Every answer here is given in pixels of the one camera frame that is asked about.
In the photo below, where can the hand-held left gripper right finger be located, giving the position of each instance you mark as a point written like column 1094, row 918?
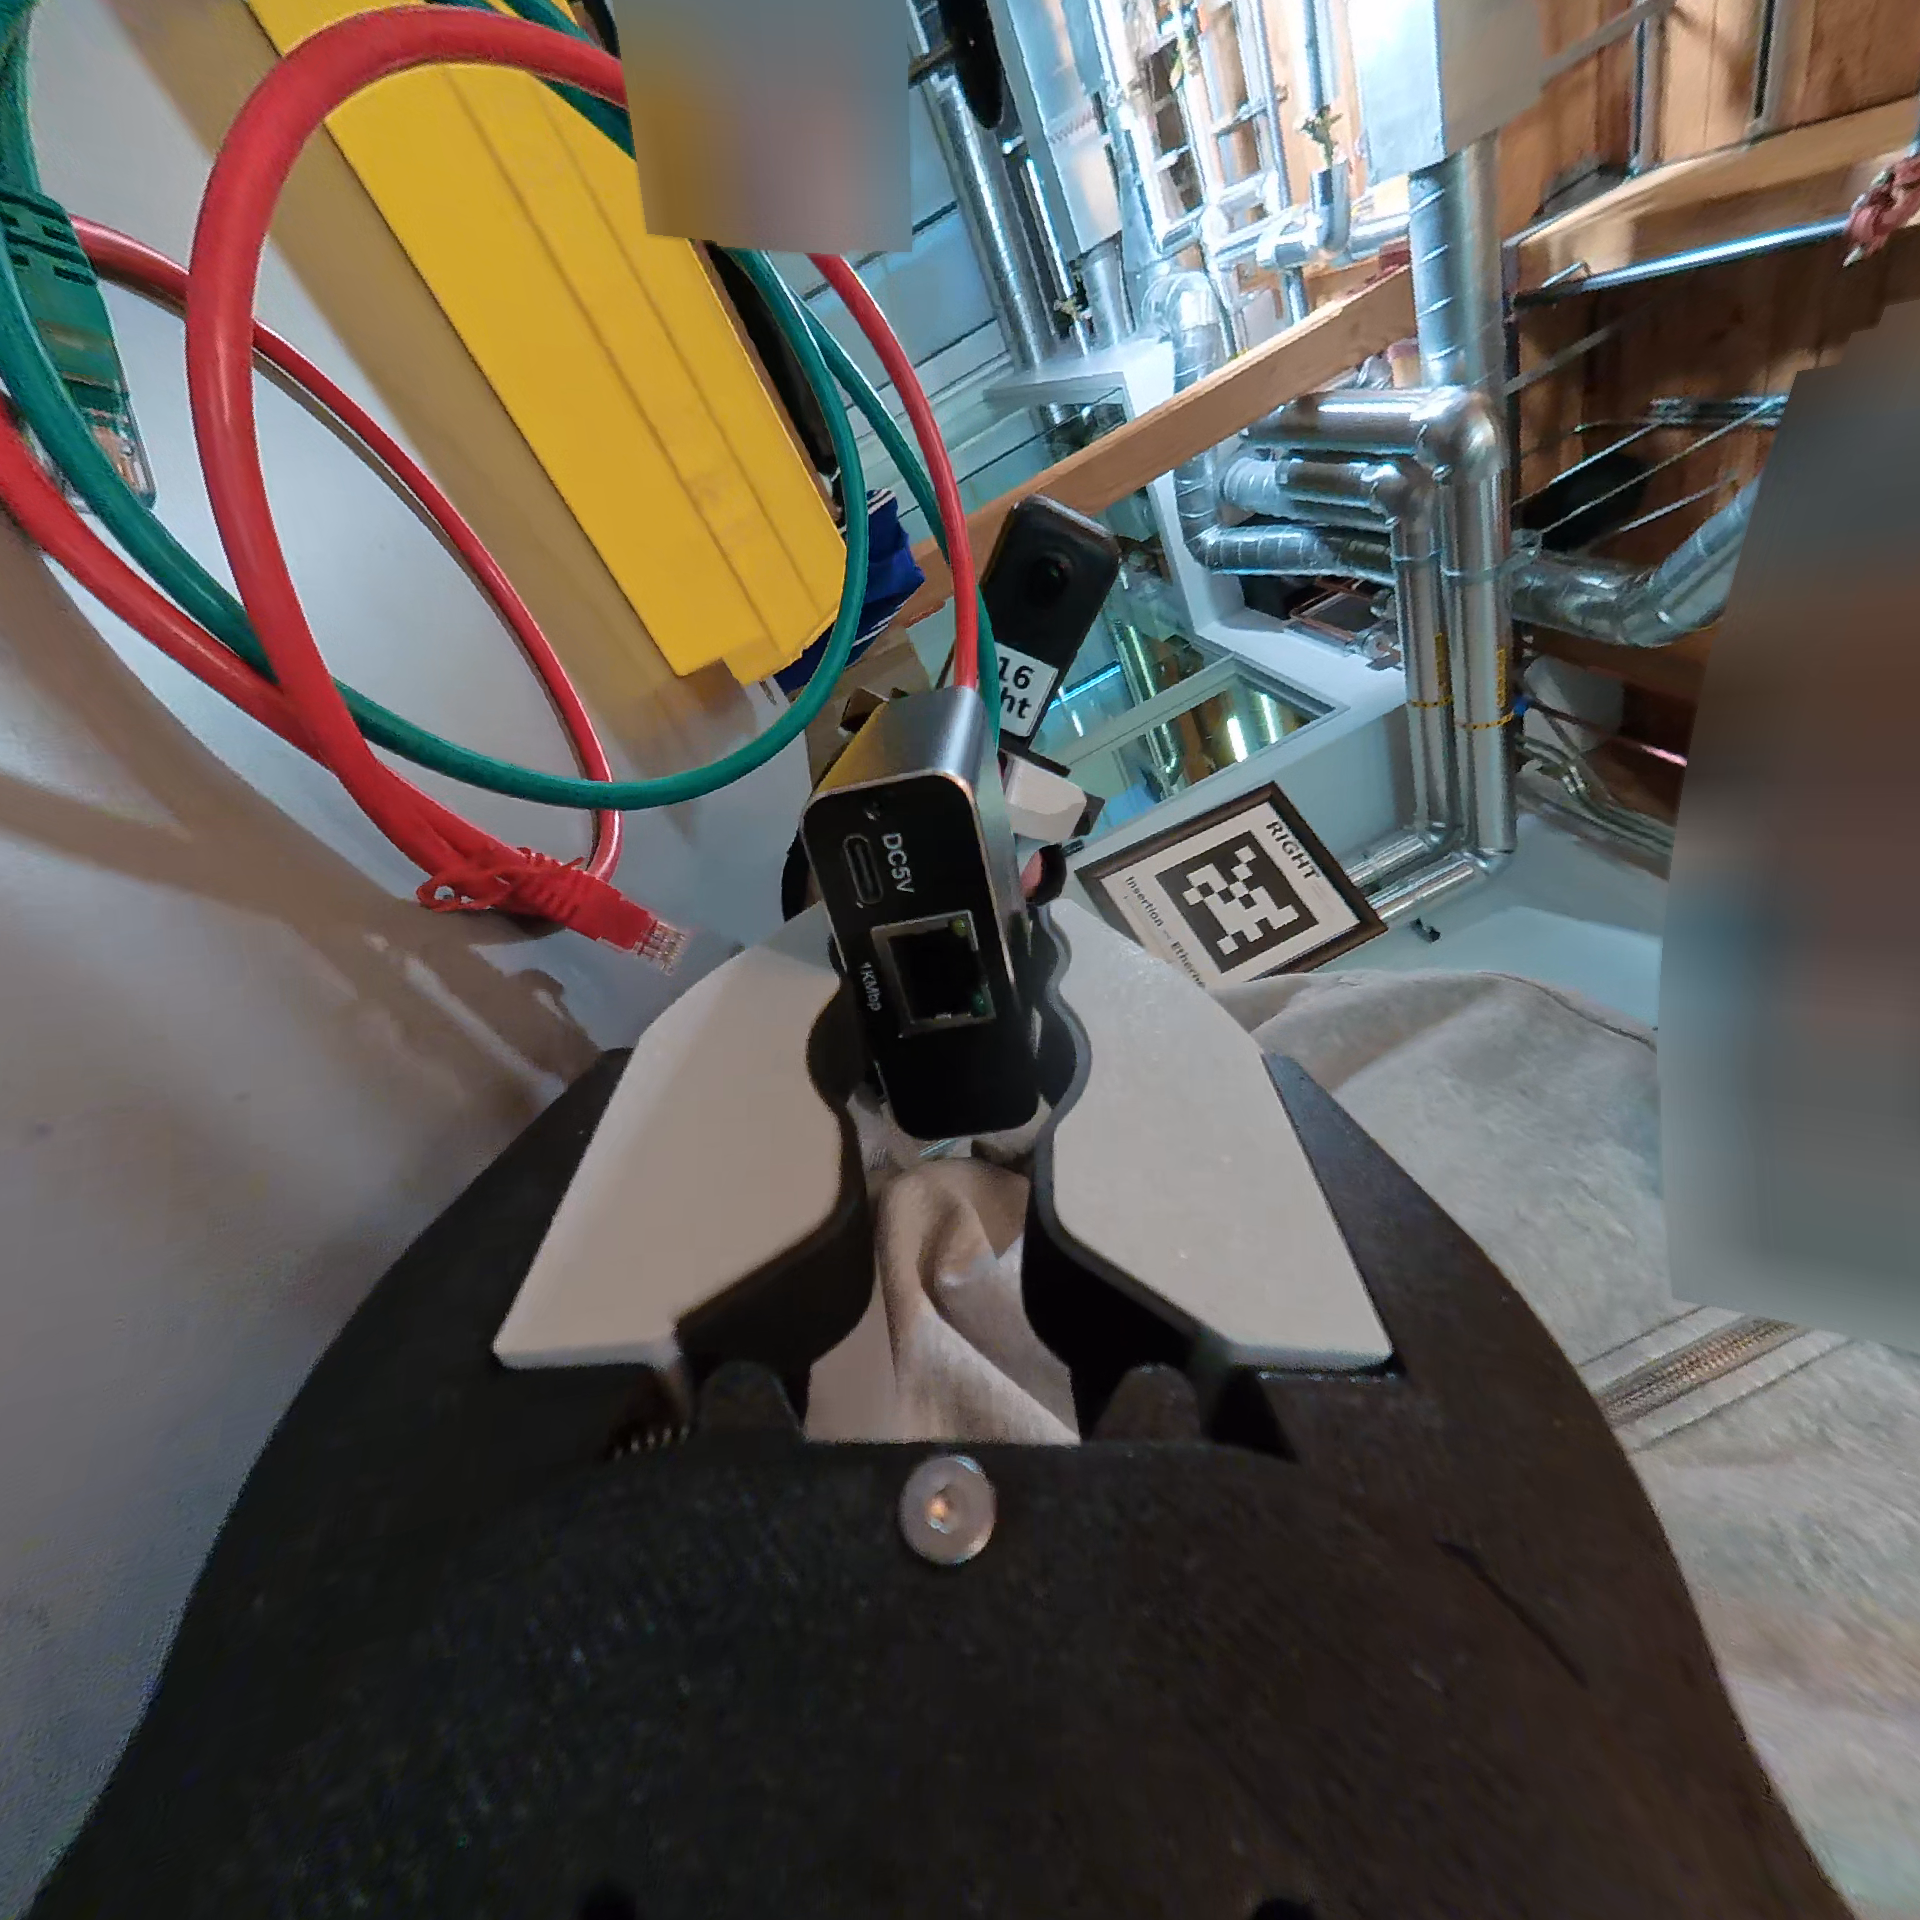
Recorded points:
column 1201, row 1185

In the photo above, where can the wooden beam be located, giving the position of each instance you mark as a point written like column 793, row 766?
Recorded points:
column 1201, row 405

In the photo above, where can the black ethernet splitter box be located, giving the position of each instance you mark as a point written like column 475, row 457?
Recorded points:
column 960, row 1051

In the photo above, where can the person's grey hoodie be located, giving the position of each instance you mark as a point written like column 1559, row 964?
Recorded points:
column 1501, row 1141

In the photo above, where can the shiny metal ducts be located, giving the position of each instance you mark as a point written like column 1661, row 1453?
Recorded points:
column 1448, row 494

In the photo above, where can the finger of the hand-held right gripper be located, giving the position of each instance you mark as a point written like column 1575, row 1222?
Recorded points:
column 1047, row 803

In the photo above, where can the large yellow plastic bin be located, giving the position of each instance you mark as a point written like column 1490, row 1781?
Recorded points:
column 600, row 329

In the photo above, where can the blue plastic bin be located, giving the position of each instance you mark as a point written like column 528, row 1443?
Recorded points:
column 886, row 580

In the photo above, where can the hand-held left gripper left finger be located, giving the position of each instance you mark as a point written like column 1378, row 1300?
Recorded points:
column 705, row 1185

